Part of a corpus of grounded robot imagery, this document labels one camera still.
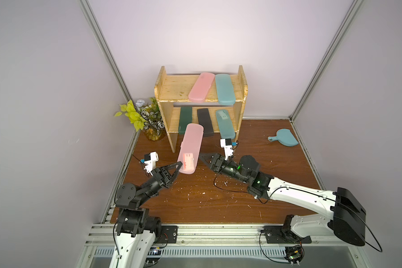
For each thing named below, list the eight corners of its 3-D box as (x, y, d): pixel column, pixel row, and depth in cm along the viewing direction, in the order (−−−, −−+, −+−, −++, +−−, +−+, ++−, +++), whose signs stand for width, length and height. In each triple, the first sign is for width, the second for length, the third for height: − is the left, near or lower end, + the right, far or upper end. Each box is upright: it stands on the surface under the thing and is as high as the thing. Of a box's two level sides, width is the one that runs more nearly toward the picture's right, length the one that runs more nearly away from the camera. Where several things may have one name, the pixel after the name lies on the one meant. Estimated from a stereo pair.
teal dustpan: (270, 146, 108) (271, 143, 106) (265, 131, 116) (266, 128, 114) (296, 146, 108) (298, 143, 105) (289, 131, 116) (291, 128, 114)
